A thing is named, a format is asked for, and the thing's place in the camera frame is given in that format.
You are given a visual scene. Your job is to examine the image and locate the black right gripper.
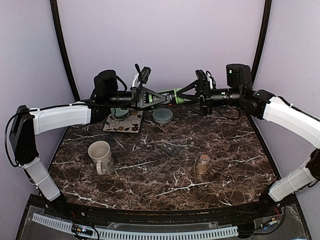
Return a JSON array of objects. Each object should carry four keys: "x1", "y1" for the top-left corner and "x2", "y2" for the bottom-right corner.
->
[{"x1": 176, "y1": 79, "x2": 243, "y2": 117}]

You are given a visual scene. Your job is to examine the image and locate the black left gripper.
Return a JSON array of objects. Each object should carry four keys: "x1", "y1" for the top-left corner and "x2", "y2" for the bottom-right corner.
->
[{"x1": 106, "y1": 86, "x2": 167, "y2": 111}]

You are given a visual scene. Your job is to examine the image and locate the small celadon bowl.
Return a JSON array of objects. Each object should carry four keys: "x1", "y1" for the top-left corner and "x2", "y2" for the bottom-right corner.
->
[{"x1": 111, "y1": 108, "x2": 131, "y2": 119}]

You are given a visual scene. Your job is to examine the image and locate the beige ceramic mug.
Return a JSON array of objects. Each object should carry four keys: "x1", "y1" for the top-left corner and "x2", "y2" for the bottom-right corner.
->
[{"x1": 87, "y1": 141, "x2": 115, "y2": 176}]

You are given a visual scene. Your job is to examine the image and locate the white slotted cable duct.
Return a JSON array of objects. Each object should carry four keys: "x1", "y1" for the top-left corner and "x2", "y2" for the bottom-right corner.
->
[{"x1": 31, "y1": 213, "x2": 239, "y2": 240}]

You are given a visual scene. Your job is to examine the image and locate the clear bottle yellow capsules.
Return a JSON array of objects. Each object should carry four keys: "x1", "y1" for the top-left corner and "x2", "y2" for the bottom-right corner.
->
[{"x1": 196, "y1": 154, "x2": 210, "y2": 175}]

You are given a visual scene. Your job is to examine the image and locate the light blue ribbed bowl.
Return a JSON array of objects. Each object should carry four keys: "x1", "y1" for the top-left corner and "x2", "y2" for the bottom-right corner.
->
[{"x1": 152, "y1": 108, "x2": 174, "y2": 125}]

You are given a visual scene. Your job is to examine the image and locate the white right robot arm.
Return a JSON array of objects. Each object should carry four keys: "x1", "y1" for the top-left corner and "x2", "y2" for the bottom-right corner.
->
[{"x1": 176, "y1": 63, "x2": 320, "y2": 217}]

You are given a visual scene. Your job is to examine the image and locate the square floral ceramic plate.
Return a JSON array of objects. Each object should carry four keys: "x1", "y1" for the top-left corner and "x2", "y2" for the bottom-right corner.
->
[{"x1": 102, "y1": 108, "x2": 144, "y2": 134}]

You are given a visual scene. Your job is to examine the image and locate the clear weekly pill organizer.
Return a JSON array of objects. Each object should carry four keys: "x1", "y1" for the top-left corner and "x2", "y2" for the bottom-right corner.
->
[{"x1": 159, "y1": 143, "x2": 180, "y2": 157}]

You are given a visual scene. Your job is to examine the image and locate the green lid pill bottle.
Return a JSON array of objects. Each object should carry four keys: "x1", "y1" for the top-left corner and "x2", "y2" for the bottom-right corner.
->
[{"x1": 146, "y1": 88, "x2": 185, "y2": 108}]

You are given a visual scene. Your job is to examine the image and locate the black front rail base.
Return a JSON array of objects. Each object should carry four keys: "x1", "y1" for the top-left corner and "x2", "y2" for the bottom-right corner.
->
[{"x1": 16, "y1": 195, "x2": 311, "y2": 240}]

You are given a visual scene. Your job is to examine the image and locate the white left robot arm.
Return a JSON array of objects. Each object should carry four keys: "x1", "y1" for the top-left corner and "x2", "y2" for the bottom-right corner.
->
[{"x1": 4, "y1": 66, "x2": 165, "y2": 218}]

